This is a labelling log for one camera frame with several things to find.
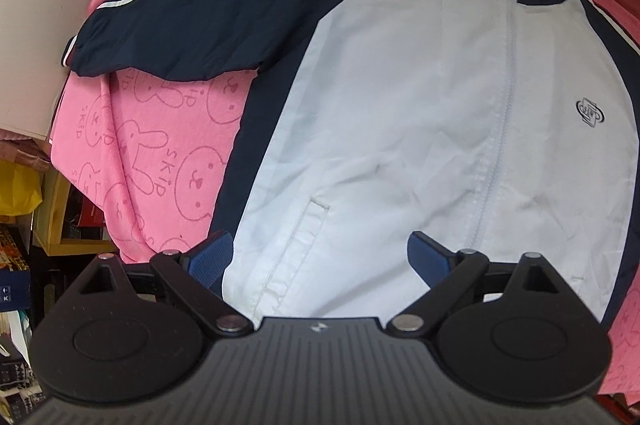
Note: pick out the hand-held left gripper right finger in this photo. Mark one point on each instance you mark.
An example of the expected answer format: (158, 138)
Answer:
(426, 259)

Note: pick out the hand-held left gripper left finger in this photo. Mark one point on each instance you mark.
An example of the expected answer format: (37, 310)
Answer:
(212, 259)

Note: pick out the yellow plastic bag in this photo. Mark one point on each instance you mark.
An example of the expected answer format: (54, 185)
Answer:
(17, 187)

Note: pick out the white and navy zip jacket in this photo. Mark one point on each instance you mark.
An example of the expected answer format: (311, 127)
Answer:
(410, 105)

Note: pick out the yellow wooden shelf frame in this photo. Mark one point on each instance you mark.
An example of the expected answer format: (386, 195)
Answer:
(55, 225)

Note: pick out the pink bunny print blanket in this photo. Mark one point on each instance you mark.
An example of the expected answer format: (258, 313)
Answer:
(150, 145)

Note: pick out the dark blue printed box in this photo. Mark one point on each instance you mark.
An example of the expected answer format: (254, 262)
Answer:
(12, 292)

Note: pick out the white cabinet panel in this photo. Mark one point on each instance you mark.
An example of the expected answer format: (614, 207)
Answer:
(35, 30)

